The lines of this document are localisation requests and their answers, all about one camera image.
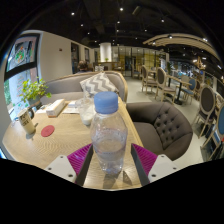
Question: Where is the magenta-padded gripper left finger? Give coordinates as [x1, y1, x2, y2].
[44, 143, 95, 187]

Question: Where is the framed food poster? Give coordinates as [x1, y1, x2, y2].
[5, 34, 39, 73]

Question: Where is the grey curved sofa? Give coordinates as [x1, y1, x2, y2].
[41, 70, 129, 103]

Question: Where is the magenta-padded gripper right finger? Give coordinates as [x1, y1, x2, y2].
[130, 143, 184, 187]

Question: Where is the green potted plant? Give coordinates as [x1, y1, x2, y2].
[18, 78, 53, 108]

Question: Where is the window with painted decoration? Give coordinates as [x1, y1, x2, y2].
[3, 66, 39, 118]

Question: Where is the grey white chevron pillow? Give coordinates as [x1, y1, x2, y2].
[79, 71, 120, 99]

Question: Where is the dark grey tufted armchair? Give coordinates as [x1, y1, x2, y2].
[125, 101, 194, 162]

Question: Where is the group of ceiling lights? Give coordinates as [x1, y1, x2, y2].
[68, 4, 168, 38]

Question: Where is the flat round red coaster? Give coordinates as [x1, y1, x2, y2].
[40, 124, 56, 138]

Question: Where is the clear blue-capped water bottle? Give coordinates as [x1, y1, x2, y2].
[89, 91, 129, 176]

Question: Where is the white box with orange side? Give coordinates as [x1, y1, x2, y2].
[45, 98, 67, 118]

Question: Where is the white mug with black print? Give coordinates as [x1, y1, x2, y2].
[17, 107, 37, 136]

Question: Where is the group of dining chairs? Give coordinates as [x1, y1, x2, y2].
[131, 64, 224, 158]

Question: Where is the clear plastic cup with straw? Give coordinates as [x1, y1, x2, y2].
[75, 96, 96, 127]

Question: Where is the person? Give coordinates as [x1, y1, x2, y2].
[75, 60, 91, 74]

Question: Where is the white and blue card pack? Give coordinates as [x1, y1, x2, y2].
[67, 100, 80, 109]

